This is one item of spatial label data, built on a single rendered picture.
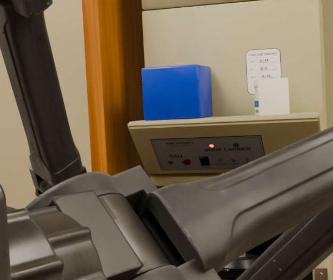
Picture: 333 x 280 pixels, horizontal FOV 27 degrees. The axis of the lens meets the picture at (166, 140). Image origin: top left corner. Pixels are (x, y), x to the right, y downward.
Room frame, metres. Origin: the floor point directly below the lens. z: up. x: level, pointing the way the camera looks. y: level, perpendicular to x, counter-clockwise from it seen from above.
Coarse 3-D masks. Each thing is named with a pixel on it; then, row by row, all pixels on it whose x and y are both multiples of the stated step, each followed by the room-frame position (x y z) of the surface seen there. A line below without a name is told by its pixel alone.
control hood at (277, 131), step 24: (144, 120) 1.24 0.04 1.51; (168, 120) 1.17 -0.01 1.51; (192, 120) 1.16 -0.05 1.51; (216, 120) 1.14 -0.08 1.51; (240, 120) 1.13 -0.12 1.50; (264, 120) 1.12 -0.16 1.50; (288, 120) 1.11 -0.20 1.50; (312, 120) 1.10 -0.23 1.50; (144, 144) 1.21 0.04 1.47; (264, 144) 1.16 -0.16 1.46; (288, 144) 1.15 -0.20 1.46
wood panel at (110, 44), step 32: (96, 0) 1.22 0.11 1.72; (128, 0) 1.39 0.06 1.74; (96, 32) 1.22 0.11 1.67; (128, 32) 1.38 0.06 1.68; (96, 64) 1.22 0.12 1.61; (128, 64) 1.37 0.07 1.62; (96, 96) 1.23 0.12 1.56; (128, 96) 1.36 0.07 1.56; (96, 128) 1.23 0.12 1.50; (96, 160) 1.23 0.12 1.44; (128, 160) 1.34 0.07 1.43
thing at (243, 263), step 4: (240, 256) 1.13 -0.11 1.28; (244, 256) 1.13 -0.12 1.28; (248, 256) 1.14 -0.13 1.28; (252, 256) 1.14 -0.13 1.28; (256, 256) 1.14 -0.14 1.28; (236, 260) 1.10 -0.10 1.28; (240, 260) 1.10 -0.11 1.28; (244, 260) 1.10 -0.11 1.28; (248, 260) 1.11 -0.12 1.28; (252, 260) 1.11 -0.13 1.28; (228, 264) 1.10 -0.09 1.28; (232, 264) 1.10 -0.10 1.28; (236, 264) 1.10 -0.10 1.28; (240, 264) 1.10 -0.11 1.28; (244, 264) 1.10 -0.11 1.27; (248, 264) 1.10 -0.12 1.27; (228, 268) 1.10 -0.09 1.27; (232, 268) 1.10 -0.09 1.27; (236, 268) 1.09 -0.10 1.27; (240, 268) 1.09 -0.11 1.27; (244, 268) 1.09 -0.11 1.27
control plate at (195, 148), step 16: (160, 144) 1.20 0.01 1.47; (176, 144) 1.19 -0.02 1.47; (192, 144) 1.19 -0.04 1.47; (208, 144) 1.18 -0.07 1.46; (224, 144) 1.17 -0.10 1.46; (240, 144) 1.17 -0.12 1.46; (256, 144) 1.16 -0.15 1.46; (160, 160) 1.23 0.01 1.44; (176, 160) 1.22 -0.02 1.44; (192, 160) 1.22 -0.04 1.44; (224, 160) 1.20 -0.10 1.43; (240, 160) 1.20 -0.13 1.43
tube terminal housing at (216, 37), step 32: (288, 0) 1.22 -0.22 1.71; (320, 0) 1.25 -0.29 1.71; (160, 32) 1.29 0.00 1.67; (192, 32) 1.27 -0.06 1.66; (224, 32) 1.25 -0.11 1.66; (256, 32) 1.24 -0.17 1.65; (288, 32) 1.22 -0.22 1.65; (320, 32) 1.21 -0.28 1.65; (160, 64) 1.29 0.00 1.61; (224, 64) 1.25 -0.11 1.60; (288, 64) 1.22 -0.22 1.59; (320, 64) 1.21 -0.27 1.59; (224, 96) 1.25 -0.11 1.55; (320, 96) 1.21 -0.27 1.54
